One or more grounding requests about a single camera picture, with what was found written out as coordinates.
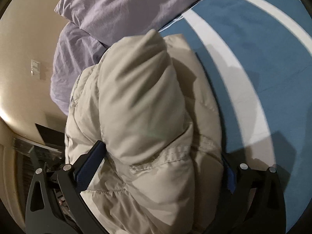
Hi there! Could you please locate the lavender pillow right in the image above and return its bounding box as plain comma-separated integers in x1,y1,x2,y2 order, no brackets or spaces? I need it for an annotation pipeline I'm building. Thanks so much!
54,0,198,45

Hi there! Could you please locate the lavender pillow left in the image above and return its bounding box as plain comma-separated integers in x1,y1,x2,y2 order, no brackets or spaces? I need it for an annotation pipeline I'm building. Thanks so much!
50,22,109,116

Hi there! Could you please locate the beige puffer jacket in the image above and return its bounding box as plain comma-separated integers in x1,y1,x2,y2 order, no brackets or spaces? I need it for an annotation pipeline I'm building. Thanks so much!
65,30,223,233

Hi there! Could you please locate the blue white striped bedsheet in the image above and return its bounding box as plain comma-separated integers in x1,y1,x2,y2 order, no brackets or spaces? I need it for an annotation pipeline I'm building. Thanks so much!
161,0,311,231

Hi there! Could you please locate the lavender pillow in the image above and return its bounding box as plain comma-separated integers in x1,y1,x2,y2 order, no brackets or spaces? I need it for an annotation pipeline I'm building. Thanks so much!
50,22,109,116
54,0,198,45

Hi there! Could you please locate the white wall switch panel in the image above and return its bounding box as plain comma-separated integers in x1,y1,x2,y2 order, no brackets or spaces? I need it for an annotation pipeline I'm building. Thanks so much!
31,60,41,79

